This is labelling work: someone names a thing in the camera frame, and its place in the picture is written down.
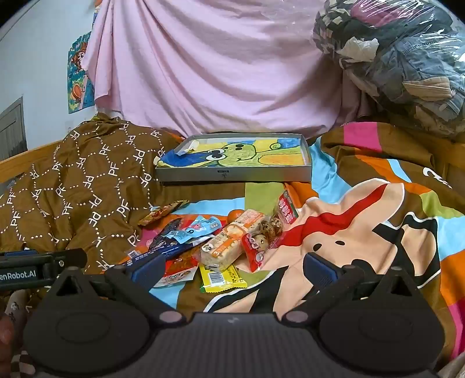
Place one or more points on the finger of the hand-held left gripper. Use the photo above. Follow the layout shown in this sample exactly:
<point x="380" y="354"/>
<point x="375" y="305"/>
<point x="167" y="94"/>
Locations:
<point x="67" y="260"/>

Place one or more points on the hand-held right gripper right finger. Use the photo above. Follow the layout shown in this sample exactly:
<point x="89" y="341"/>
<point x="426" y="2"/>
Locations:
<point x="319" y="270"/>

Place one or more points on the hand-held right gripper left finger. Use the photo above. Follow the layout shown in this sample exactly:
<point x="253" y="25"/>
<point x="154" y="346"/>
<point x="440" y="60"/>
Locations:
<point x="145" y="269"/>

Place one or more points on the red white snack packet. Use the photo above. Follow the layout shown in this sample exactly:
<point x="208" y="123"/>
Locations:
<point x="178" y="270"/>

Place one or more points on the clear packet of black snack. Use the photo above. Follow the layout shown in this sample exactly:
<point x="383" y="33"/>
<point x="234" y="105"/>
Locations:
<point x="163" y="236"/>

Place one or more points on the gold red snack packet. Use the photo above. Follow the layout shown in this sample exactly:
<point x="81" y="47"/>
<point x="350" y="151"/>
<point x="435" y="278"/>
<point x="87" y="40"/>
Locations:
<point x="160" y="214"/>

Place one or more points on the quail egg packet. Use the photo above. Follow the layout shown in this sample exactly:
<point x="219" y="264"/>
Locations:
<point x="270" y="229"/>

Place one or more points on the light blue sausage packet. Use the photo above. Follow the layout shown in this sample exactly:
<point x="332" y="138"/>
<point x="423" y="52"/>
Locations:
<point x="196" y="227"/>

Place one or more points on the yellow green snack packet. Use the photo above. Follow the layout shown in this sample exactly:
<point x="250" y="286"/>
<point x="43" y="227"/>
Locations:
<point x="218" y="280"/>

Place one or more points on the rice cracker packet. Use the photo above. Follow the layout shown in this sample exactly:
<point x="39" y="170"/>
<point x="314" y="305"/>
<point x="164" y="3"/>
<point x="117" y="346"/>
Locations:
<point x="225" y="243"/>

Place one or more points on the grey tray with cartoon lining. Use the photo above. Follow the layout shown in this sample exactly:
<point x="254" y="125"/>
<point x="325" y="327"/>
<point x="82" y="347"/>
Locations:
<point x="232" y="174"/>

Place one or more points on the person's patterned pyjama leg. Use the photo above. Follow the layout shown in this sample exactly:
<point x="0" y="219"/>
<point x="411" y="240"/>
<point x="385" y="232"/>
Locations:
<point x="18" y="309"/>

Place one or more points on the colourful cartoon bedsheet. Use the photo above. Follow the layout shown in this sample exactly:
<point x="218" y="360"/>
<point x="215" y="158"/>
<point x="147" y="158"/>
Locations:
<point x="363" y="218"/>

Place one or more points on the brown patterned quilt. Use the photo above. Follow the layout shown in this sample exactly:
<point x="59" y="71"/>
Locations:
<point x="72" y="189"/>

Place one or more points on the pink cloth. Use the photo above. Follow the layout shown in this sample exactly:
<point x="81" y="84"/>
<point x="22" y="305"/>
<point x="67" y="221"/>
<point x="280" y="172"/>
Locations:
<point x="218" y="72"/>

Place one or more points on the clear bag of clothes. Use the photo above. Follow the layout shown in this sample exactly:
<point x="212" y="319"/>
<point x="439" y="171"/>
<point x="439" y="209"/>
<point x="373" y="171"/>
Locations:
<point x="399" y="54"/>

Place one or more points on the wooden bed frame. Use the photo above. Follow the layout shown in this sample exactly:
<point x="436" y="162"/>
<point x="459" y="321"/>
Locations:
<point x="21" y="160"/>

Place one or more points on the wall poster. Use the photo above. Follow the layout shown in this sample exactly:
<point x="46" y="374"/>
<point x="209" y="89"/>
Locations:
<point x="78" y="72"/>

